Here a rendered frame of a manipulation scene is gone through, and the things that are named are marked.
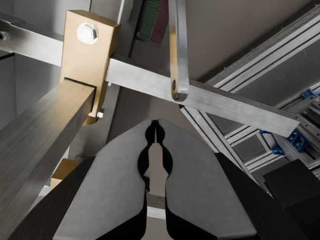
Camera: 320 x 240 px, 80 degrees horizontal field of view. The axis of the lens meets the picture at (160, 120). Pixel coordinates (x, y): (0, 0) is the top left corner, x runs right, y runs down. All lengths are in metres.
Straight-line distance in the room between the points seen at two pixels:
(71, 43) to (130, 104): 0.96
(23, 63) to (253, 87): 0.88
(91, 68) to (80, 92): 0.03
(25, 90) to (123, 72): 0.35
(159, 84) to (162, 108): 0.94
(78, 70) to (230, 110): 0.20
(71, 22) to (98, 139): 0.28
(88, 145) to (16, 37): 0.27
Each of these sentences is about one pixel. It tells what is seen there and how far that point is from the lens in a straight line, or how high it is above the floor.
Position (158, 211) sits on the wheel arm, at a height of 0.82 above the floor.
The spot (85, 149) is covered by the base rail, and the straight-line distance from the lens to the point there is 0.48.
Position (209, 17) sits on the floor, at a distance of 1.09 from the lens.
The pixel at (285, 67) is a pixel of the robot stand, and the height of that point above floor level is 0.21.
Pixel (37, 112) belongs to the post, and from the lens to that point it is 0.19.
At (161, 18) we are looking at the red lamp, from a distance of 0.35.
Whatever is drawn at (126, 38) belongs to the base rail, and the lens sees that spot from 0.36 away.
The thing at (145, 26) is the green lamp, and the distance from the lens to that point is 0.36.
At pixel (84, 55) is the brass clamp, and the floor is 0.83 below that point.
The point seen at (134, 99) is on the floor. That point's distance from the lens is 1.16.
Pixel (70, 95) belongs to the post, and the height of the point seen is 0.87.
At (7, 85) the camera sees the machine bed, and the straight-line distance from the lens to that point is 0.55.
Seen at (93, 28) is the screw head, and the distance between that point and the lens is 0.23.
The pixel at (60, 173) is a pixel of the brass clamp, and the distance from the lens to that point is 0.38.
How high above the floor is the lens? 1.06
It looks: 60 degrees down
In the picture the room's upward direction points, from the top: 177 degrees clockwise
